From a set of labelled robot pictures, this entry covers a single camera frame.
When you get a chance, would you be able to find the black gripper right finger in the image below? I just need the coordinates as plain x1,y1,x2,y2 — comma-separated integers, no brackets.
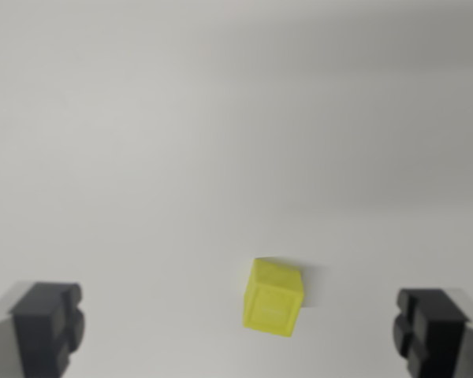
392,287,473,378

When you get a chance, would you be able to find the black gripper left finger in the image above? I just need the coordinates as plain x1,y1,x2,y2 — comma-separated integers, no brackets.
0,280,87,378

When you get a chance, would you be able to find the yellow cube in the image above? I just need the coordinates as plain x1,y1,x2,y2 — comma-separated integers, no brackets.
242,257,304,339

